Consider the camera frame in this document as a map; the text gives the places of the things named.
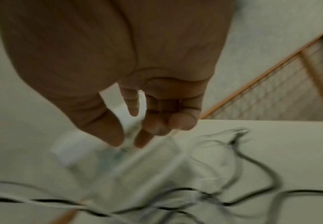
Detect looped black cable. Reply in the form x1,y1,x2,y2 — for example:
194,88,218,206
199,128,283,207

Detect person's right hand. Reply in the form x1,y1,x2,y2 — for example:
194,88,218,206
0,0,235,148

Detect clear plastic package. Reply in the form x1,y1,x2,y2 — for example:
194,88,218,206
50,122,197,199

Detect orange-framed wire mesh panel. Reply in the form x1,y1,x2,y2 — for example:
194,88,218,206
200,28,323,121

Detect grey cable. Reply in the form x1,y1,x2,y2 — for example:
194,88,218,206
0,180,95,208

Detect long black cable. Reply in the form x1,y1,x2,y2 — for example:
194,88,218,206
0,187,323,217

